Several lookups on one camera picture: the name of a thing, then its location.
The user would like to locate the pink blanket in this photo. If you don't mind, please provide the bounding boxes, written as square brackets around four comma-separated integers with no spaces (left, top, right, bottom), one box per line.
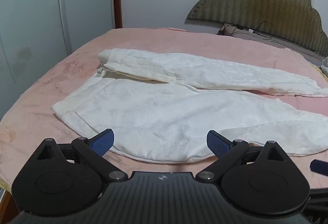
[0,27,328,192]

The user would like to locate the white wardrobe with flower stickers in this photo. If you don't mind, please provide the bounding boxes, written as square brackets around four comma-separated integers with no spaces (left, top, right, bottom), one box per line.
[0,0,116,122]

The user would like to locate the white pants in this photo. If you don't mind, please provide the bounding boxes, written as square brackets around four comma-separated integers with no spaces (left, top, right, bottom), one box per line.
[51,48,328,163]

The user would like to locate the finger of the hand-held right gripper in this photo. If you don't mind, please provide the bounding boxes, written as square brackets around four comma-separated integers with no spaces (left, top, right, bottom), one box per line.
[310,159,328,176]

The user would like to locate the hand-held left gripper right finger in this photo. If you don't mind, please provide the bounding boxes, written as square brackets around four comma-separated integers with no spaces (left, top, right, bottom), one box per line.
[195,130,291,184]

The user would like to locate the olive padded headboard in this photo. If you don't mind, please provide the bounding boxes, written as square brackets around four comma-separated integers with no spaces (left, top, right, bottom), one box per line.
[186,0,328,57]

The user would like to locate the black cable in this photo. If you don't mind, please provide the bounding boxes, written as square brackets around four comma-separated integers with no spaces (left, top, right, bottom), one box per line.
[237,21,275,38]

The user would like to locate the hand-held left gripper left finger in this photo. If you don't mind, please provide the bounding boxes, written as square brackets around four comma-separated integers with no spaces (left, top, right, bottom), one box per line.
[36,129,129,184]

